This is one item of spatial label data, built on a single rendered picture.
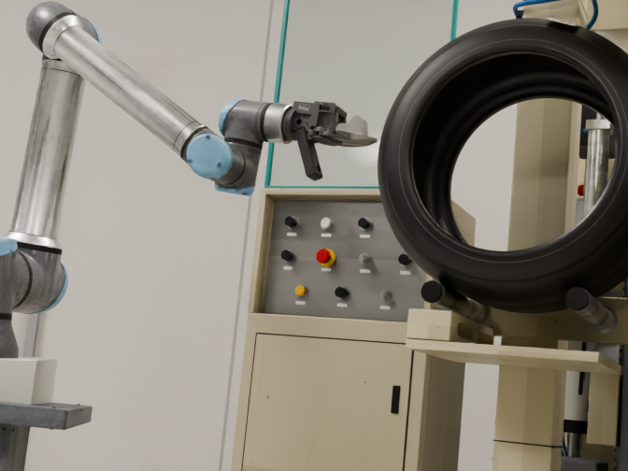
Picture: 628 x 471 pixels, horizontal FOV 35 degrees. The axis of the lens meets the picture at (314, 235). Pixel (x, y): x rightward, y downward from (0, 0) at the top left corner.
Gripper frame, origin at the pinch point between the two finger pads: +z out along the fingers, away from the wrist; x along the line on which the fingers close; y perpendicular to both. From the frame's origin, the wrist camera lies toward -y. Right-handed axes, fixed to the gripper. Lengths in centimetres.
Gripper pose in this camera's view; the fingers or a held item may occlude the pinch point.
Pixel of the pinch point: (370, 142)
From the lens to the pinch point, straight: 219.6
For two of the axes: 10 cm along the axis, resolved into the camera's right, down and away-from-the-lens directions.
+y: 2.1, -9.7, 1.1
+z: 8.9, 1.4, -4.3
